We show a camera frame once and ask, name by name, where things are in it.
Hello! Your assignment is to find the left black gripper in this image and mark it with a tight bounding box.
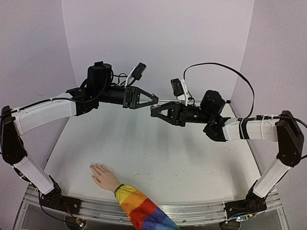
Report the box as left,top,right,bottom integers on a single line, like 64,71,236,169
98,85,161,109

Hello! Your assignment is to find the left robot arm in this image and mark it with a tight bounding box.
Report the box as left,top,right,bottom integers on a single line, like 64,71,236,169
0,61,158,209

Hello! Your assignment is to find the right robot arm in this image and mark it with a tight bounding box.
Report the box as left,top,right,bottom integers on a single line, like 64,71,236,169
151,90,304,198

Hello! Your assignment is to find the rainbow sleeve forearm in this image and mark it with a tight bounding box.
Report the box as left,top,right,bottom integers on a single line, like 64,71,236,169
114,184,180,230

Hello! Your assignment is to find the mannequin hand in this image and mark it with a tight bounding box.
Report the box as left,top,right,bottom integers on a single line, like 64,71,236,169
90,164,121,192

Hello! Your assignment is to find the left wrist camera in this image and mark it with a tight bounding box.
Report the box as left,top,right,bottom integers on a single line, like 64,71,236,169
124,62,147,87

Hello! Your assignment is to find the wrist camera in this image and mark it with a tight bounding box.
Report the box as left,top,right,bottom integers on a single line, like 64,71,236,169
124,62,147,87
171,78,191,106

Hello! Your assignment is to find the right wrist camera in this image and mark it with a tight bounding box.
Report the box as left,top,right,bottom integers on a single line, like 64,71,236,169
171,78,191,106

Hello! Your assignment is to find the right black camera cable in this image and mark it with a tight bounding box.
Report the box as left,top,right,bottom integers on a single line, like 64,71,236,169
183,62,256,119

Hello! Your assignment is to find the aluminium front rail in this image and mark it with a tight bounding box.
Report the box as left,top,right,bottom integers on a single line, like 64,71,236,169
24,184,282,230

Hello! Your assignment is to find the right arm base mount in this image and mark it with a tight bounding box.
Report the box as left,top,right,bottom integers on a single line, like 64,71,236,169
224,187,268,220

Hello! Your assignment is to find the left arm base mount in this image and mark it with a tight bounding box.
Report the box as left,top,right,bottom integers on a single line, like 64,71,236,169
39,180,82,214

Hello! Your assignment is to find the left base black cable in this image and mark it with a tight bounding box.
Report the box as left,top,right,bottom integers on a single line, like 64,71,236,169
37,191,80,223

